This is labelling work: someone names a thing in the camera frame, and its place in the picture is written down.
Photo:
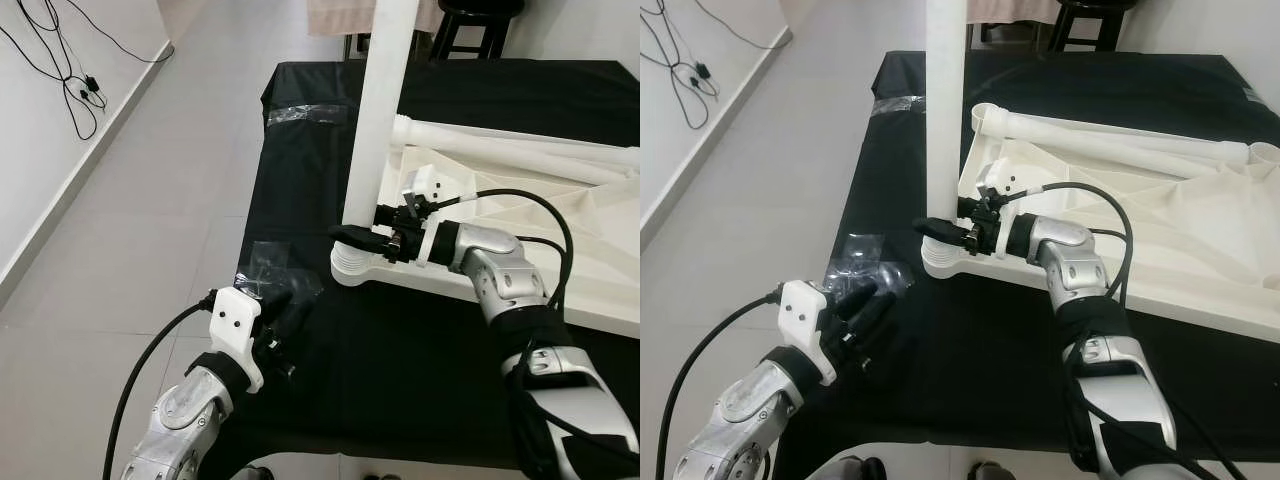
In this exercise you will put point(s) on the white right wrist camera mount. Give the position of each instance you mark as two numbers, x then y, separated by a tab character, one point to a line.
420	185
995	178

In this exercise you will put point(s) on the grey robot left leg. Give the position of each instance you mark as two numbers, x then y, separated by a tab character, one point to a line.
858	470
255	473

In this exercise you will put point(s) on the pink cloth covered table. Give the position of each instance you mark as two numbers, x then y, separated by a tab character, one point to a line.
1010	10
335	15

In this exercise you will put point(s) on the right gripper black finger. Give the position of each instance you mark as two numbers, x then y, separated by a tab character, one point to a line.
360	238
388	214
966	206
945	231

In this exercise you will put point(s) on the white plastic table leg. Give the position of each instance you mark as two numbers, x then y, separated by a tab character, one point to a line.
580	170
945	100
500	138
385	100
1150	160
1100	133

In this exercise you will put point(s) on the grey tape piece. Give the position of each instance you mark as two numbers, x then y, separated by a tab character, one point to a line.
1255	95

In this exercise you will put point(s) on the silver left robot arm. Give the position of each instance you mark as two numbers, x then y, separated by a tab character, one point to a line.
745	410
185	420

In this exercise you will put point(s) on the cream plastic table top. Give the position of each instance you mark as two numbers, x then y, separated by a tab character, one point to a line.
600	260
1180	240

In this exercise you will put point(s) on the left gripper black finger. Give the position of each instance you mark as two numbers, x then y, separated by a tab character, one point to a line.
878	308
302	312
860	298
280	302

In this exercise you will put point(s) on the black round stool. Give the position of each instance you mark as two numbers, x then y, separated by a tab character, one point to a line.
480	8
1095	5

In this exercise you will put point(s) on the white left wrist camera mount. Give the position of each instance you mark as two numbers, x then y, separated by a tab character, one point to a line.
235	320
805	315

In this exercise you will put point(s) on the black table cloth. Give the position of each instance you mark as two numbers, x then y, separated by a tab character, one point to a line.
950	400
400	380

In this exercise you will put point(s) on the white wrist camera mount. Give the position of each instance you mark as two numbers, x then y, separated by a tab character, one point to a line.
420	185
995	178
805	315
235	320

